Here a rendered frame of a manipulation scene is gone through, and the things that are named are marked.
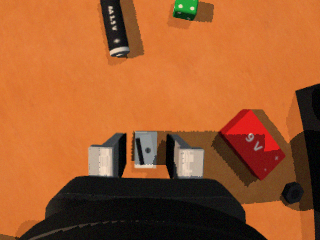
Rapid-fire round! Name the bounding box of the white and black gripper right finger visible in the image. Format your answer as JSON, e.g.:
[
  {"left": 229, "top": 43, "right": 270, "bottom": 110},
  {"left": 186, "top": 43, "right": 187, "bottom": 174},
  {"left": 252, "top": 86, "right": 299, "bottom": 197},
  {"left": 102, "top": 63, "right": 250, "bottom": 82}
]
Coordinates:
[{"left": 166, "top": 134, "right": 205, "bottom": 179}]

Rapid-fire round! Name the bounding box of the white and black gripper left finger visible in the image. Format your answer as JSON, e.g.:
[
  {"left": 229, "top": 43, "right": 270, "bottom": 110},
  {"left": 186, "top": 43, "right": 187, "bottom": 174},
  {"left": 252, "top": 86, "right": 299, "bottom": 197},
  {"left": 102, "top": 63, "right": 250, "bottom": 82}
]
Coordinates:
[{"left": 88, "top": 133, "right": 127, "bottom": 177}]

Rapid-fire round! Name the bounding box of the red 9v battery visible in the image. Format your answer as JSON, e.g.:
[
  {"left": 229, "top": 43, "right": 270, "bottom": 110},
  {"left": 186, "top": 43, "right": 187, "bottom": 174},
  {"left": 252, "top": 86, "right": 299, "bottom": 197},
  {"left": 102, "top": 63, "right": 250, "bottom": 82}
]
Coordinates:
[{"left": 218, "top": 109, "right": 286, "bottom": 181}]

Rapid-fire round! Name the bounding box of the black rack of bins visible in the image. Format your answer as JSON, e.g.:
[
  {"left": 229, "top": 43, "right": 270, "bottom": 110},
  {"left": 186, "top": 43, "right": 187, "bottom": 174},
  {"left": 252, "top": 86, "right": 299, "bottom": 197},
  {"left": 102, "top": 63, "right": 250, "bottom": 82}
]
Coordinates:
[{"left": 295, "top": 83, "right": 320, "bottom": 240}]

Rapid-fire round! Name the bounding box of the dark grey hex nut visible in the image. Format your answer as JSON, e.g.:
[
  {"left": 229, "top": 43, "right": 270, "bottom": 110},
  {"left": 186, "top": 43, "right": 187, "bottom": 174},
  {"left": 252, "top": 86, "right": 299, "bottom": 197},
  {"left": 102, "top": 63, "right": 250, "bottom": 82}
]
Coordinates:
[{"left": 282, "top": 182, "right": 304, "bottom": 204}]

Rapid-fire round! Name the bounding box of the black battery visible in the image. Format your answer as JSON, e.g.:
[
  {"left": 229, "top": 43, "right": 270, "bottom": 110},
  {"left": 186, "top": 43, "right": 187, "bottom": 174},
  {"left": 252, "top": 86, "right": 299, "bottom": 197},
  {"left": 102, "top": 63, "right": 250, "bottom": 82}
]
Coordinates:
[{"left": 100, "top": 0, "right": 130, "bottom": 57}]

